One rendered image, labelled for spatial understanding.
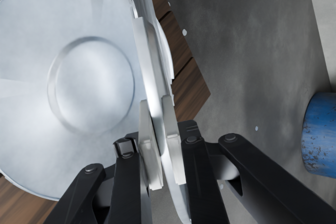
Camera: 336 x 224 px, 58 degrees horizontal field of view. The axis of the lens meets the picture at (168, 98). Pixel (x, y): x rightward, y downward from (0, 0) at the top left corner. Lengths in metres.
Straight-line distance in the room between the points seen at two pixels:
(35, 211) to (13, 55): 0.18
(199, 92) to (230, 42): 0.77
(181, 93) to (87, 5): 0.23
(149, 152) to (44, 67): 0.23
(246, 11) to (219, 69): 0.33
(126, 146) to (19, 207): 0.26
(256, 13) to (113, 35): 1.17
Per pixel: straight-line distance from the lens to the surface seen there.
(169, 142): 0.16
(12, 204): 0.40
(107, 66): 0.41
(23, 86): 0.36
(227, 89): 1.31
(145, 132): 0.17
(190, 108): 0.56
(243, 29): 1.43
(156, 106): 0.18
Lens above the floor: 0.70
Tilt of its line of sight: 43 degrees down
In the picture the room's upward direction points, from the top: 95 degrees clockwise
